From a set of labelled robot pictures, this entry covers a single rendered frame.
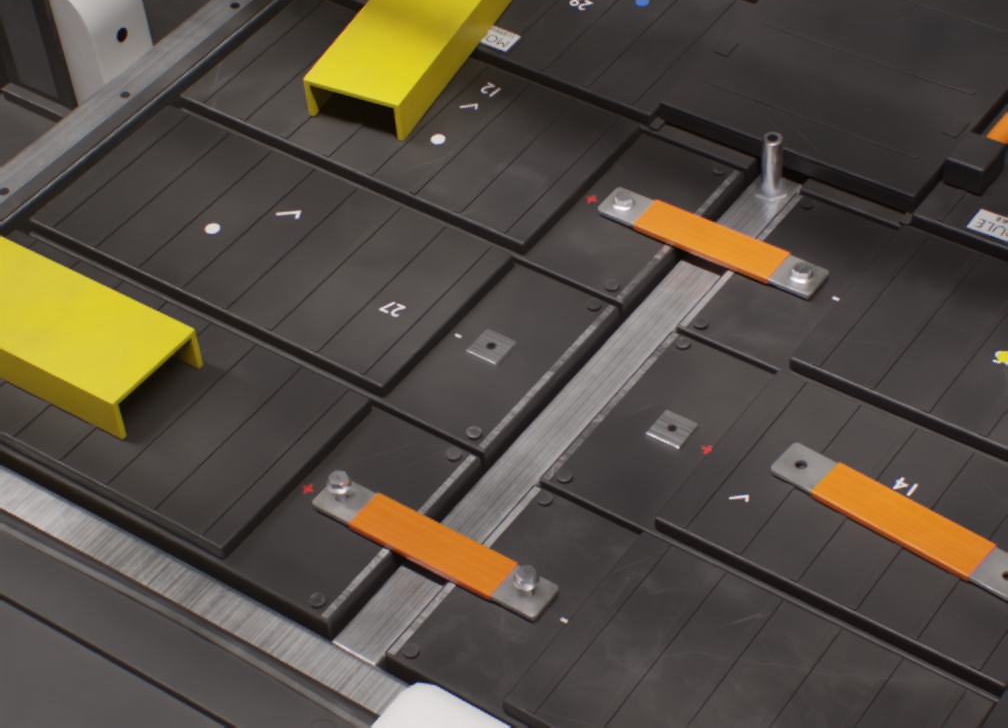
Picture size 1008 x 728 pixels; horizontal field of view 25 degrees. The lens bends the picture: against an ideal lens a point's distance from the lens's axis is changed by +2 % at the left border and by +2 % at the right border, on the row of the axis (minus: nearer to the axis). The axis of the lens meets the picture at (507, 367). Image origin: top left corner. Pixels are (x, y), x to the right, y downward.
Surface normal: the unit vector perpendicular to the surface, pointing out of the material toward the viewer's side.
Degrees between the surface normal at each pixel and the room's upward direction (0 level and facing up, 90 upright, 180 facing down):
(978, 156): 0
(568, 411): 0
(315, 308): 0
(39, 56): 90
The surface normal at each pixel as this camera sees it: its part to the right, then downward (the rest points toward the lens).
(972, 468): -0.07, -0.70
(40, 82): -0.58, 0.61
